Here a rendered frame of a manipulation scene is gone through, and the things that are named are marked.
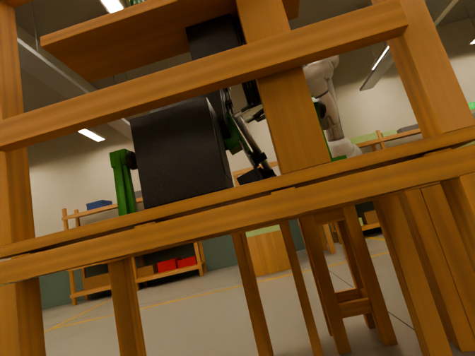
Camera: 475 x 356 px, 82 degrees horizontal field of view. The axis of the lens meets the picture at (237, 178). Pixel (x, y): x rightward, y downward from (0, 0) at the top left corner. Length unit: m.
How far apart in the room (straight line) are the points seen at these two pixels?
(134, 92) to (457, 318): 1.66
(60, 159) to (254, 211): 8.16
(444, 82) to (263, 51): 0.50
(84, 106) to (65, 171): 7.62
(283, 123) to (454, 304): 1.23
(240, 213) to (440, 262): 1.13
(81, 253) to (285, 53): 0.84
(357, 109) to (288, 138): 6.87
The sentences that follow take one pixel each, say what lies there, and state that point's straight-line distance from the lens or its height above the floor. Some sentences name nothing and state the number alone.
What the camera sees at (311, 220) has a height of 0.72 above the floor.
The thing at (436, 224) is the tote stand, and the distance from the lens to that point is 1.65.
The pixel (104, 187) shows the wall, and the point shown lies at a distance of 7.89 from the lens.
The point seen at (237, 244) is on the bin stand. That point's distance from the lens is 1.60.
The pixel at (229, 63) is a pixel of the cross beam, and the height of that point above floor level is 1.23.
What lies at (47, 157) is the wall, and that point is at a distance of 9.01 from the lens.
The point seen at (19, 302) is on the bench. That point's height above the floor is 0.70.
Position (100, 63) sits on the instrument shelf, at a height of 1.50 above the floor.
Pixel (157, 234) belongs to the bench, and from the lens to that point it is 0.85.
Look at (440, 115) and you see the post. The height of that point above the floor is 0.93.
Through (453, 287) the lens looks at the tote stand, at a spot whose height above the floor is 0.28.
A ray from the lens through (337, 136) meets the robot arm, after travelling 1.81.
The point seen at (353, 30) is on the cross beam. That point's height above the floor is 1.22.
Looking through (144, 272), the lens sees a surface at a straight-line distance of 6.81.
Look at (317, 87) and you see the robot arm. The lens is 1.23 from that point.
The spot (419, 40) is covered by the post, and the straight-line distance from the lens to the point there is 1.02.
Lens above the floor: 0.76
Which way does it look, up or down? 11 degrees up
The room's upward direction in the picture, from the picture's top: 13 degrees counter-clockwise
